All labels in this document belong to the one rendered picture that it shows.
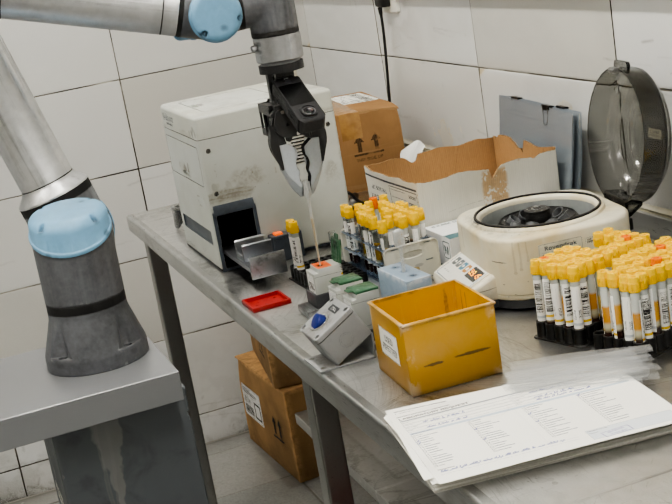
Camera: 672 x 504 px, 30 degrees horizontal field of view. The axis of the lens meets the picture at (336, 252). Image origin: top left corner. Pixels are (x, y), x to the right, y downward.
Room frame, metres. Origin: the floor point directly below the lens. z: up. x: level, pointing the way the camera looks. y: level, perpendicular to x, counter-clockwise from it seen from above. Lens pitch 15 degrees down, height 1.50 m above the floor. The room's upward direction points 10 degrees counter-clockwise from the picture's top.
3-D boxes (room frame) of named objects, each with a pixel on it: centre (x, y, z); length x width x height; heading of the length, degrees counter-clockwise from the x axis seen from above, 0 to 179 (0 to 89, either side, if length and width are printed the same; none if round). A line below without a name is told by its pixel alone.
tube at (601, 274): (1.56, -0.34, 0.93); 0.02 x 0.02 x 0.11
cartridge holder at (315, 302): (1.95, 0.03, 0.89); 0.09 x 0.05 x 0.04; 107
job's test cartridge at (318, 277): (1.95, 0.03, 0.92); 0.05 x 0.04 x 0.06; 107
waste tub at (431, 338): (1.60, -0.11, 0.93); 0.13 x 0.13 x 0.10; 15
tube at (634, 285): (1.52, -0.37, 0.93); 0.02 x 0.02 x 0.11
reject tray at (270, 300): (2.04, 0.13, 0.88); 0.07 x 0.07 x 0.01; 18
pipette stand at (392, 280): (1.75, -0.09, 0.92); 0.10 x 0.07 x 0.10; 20
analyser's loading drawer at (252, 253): (2.24, 0.15, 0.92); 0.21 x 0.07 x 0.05; 18
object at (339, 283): (1.88, -0.01, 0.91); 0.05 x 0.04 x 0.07; 108
